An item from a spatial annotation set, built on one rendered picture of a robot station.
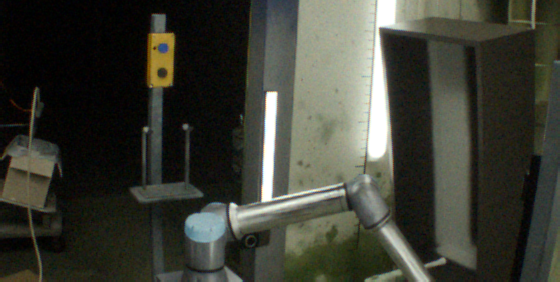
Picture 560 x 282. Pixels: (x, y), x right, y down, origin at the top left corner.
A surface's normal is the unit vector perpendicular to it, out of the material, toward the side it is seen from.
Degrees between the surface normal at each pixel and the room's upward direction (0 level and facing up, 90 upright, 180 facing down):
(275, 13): 90
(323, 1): 90
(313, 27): 90
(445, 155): 102
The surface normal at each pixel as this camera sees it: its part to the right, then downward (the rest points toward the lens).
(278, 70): 0.51, 0.25
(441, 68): -0.84, 0.28
